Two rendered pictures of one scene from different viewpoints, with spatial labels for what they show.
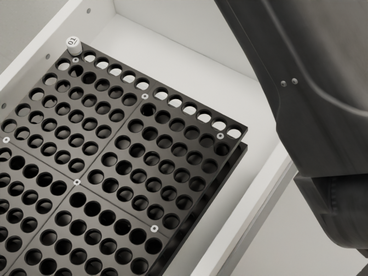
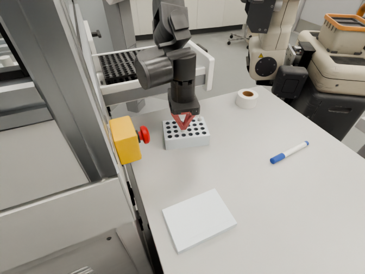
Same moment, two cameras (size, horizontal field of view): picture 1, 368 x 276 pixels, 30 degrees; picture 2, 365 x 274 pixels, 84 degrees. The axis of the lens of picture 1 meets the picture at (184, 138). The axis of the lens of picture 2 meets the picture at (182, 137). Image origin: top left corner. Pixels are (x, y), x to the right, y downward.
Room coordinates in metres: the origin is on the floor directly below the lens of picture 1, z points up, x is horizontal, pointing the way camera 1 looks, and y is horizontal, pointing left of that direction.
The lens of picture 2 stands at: (-0.27, -0.34, 1.17)
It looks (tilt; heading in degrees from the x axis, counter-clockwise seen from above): 43 degrees down; 26
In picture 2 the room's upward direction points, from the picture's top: straight up
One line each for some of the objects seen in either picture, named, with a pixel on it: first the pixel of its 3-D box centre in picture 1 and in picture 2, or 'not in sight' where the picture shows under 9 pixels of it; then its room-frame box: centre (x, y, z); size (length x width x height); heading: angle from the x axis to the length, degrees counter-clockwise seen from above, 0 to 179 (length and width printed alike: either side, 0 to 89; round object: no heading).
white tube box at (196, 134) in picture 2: not in sight; (185, 132); (0.12, -0.15, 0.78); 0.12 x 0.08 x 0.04; 125
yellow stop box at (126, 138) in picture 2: not in sight; (126, 139); (-0.04, -0.10, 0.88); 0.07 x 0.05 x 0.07; 49
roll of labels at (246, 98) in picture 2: not in sight; (246, 98); (0.38, -0.27, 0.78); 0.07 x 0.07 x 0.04
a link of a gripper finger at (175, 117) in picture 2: not in sight; (182, 112); (0.12, -0.15, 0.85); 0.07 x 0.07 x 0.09; 36
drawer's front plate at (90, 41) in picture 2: not in sight; (91, 43); (0.36, 0.40, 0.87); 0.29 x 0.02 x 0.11; 49
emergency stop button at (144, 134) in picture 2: not in sight; (142, 135); (-0.02, -0.12, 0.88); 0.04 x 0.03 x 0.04; 49
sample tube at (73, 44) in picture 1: (78, 57); not in sight; (0.38, 0.08, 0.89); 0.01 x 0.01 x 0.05
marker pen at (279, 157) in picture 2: not in sight; (290, 151); (0.19, -0.43, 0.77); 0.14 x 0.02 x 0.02; 145
